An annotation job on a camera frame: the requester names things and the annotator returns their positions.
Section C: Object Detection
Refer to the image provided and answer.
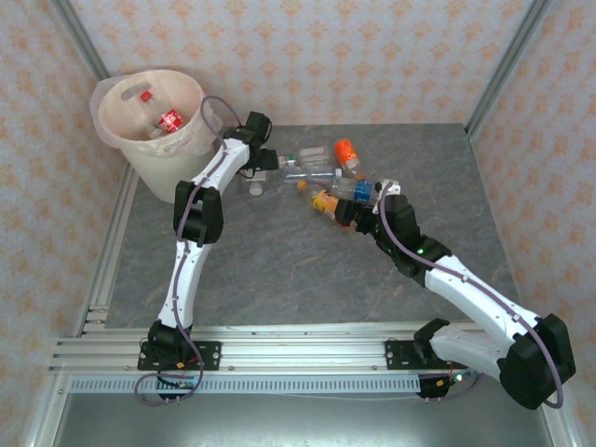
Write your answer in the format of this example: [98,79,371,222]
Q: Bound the yellow label orange cap bottle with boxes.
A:
[296,180,344,220]

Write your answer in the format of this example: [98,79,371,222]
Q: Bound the blue label plastic bottle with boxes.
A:
[331,176,378,205]

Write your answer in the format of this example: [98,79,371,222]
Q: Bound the squat clear plastic bottle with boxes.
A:
[297,144,332,165]

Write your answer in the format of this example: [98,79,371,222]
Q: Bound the clear bottle with white cap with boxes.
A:
[281,166,345,185]

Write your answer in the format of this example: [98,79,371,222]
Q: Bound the orange label plastic bottle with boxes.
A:
[332,138,368,182]

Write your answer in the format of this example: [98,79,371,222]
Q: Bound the red label red cap bottle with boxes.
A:
[139,91,185,136]

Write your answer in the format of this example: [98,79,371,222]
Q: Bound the white plastic bin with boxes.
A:
[95,69,220,205]

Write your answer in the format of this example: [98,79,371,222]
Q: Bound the small circuit board with LED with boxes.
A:
[160,377,199,392]
[421,372,471,400]

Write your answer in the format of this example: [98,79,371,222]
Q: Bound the grey sheet metal panel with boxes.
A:
[50,393,555,447]

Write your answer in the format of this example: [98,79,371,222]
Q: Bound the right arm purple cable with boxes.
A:
[374,183,567,411]

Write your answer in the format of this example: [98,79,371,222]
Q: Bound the aluminium mounting rail beam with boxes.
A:
[48,325,488,376]

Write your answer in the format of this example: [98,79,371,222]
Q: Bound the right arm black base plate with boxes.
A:
[385,339,423,372]

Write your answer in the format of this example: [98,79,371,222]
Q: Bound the grey slotted cable duct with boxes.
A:
[69,374,423,395]

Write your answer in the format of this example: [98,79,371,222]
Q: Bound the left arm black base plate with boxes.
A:
[137,339,223,373]

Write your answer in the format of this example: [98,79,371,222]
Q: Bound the aluminium frame post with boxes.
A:
[465,0,555,136]
[48,0,113,83]

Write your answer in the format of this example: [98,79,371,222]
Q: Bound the aluminium side rail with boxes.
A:
[74,162,141,336]

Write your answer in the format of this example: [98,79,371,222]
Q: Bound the aluminium lower frame rail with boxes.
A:
[22,372,71,447]
[533,372,586,447]

